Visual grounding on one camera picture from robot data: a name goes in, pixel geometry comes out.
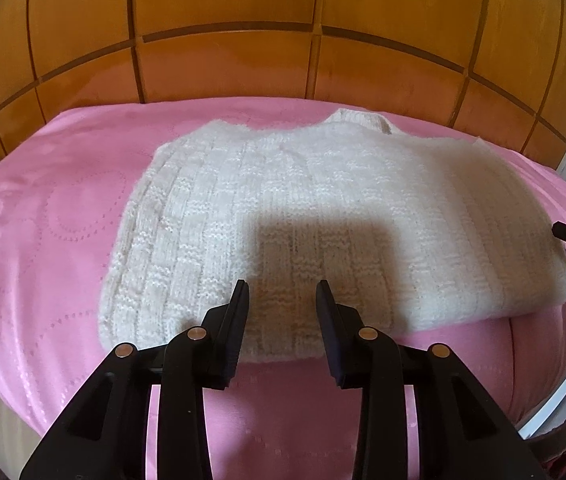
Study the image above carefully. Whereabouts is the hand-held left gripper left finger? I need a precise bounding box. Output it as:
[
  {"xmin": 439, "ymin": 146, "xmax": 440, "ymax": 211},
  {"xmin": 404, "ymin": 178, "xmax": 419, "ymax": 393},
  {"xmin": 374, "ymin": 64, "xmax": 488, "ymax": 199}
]
[{"xmin": 19, "ymin": 280, "xmax": 251, "ymax": 480}]

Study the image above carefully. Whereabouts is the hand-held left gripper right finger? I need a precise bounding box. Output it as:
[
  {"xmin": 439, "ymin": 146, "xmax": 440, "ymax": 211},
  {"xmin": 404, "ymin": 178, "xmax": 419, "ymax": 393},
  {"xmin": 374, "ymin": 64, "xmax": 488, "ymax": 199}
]
[{"xmin": 315, "ymin": 281, "xmax": 548, "ymax": 480}]

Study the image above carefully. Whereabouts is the white knit sweater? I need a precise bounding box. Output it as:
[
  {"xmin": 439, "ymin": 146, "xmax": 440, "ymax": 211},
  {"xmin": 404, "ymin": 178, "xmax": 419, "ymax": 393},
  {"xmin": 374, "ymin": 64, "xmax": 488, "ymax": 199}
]
[{"xmin": 97, "ymin": 108, "xmax": 566, "ymax": 365}]

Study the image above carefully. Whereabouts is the pink bed sheet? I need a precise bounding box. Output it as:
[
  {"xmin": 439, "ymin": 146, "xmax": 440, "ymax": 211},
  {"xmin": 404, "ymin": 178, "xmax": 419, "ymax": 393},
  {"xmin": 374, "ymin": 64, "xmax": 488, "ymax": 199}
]
[{"xmin": 0, "ymin": 97, "xmax": 566, "ymax": 480}]

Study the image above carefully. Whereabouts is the wooden panelled headboard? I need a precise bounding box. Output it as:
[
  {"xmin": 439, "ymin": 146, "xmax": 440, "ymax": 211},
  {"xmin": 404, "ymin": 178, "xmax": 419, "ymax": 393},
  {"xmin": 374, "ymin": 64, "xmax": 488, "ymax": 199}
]
[{"xmin": 0, "ymin": 0, "xmax": 566, "ymax": 183}]

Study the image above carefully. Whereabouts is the white bed frame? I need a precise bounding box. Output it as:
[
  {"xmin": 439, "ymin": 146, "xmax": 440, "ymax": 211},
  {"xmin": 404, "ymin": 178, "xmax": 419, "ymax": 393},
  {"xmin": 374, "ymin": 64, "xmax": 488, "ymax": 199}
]
[{"xmin": 515, "ymin": 367, "xmax": 566, "ymax": 438}]

